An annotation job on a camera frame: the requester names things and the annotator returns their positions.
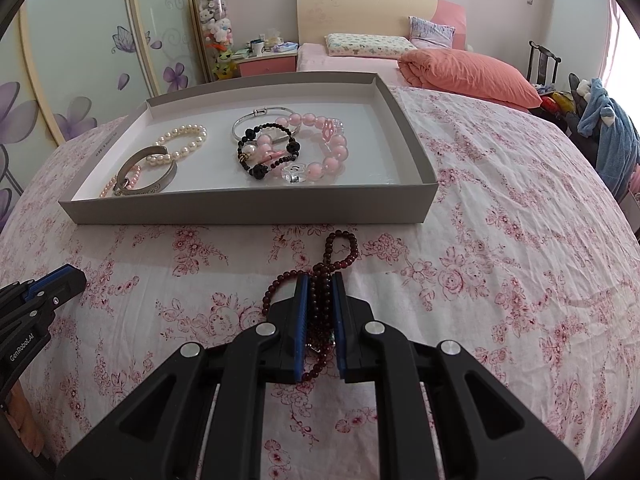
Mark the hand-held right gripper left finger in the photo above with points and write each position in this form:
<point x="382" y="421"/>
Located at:
<point x="300" y="330"/>

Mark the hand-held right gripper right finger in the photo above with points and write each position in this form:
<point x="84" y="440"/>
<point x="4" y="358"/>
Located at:
<point x="340" y="330"/>

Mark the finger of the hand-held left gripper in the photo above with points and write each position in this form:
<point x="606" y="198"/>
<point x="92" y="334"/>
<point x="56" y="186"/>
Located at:
<point x="65" y="287"/>

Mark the grey cardboard box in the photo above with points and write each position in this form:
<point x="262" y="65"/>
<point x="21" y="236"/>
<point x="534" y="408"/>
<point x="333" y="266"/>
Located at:
<point x="250" y="207"/>

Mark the person's left hand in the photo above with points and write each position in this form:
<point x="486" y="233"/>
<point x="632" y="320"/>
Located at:
<point x="25" y="425"/>

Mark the floral pink bedsheet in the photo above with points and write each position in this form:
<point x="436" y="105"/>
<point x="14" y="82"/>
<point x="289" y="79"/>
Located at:
<point x="500" y="260"/>

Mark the thin silver bangle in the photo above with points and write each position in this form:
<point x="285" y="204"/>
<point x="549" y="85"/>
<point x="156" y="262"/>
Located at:
<point x="260" y="111"/>

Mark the flower print wardrobe doors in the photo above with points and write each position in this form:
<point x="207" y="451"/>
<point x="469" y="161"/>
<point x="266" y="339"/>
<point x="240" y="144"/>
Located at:
<point x="75" y="60"/>

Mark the pink and white nightstand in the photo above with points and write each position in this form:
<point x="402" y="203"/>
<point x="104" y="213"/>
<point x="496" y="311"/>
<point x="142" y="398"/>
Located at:
<point x="265" y="66"/>

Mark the plain pink mattress sheet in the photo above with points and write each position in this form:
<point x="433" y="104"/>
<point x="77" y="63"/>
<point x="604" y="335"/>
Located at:
<point x="340" y="62"/>

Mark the white mug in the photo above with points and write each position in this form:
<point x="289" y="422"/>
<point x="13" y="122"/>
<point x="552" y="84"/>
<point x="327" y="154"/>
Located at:
<point x="258" y="48"/>

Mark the salmon duvet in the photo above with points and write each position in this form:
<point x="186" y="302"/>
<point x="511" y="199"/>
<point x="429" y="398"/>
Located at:
<point x="470" y="75"/>

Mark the cartoon print pillow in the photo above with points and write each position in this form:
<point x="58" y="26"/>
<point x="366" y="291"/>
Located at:
<point x="370" y="44"/>

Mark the clear cylinder of plush toys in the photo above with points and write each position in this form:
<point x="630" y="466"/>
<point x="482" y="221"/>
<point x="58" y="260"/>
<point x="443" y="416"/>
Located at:
<point x="217" y="30"/>

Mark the purple print pillow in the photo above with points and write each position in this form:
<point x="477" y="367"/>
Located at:
<point x="430" y="31"/>

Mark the colourful clutter pile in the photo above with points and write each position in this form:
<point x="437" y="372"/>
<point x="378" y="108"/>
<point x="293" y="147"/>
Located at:
<point x="555" y="101"/>

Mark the cream and pink headboard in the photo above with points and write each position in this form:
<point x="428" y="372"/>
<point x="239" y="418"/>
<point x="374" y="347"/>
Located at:
<point x="360" y="10"/>

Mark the dark wooden chair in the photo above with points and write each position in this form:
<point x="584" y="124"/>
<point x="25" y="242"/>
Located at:
<point x="537" y="62"/>

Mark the blue fleece garment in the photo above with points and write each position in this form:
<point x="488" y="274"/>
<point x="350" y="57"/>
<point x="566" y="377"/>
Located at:
<point x="615" y="135"/>

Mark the black office chair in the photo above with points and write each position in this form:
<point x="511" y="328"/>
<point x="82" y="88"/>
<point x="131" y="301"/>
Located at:
<point x="574" y="85"/>

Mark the pink curtain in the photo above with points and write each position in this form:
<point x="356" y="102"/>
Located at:
<point x="614" y="35"/>

